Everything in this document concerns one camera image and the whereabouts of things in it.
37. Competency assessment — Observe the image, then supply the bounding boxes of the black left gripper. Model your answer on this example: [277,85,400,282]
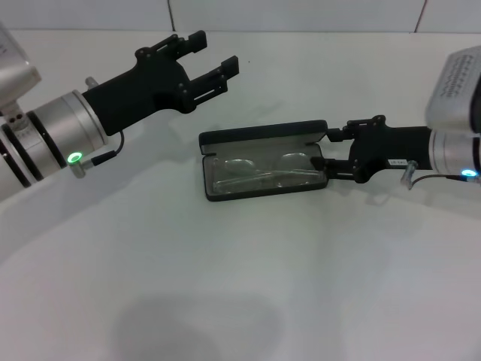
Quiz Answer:
[82,30,241,137]

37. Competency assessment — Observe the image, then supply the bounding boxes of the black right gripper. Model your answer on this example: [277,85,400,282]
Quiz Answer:
[310,114,434,185]

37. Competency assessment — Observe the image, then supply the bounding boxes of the black glasses case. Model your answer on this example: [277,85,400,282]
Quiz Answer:
[198,119,329,205]

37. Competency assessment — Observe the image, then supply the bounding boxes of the clear white glasses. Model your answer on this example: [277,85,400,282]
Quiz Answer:
[212,150,326,195]

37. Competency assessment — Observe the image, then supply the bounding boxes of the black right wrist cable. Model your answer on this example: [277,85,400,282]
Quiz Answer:
[401,159,467,191]

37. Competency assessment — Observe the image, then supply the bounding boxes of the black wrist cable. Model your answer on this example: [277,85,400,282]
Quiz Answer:
[73,129,126,180]
[401,159,467,191]

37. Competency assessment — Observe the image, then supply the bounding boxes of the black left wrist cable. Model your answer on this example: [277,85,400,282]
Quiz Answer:
[73,129,126,180]

